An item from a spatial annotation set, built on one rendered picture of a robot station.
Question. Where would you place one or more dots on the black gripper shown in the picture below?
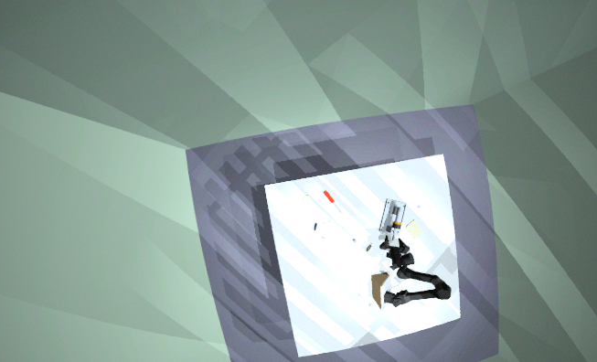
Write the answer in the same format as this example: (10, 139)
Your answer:
(394, 251)

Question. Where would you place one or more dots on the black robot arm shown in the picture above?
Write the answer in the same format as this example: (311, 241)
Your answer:
(442, 290)

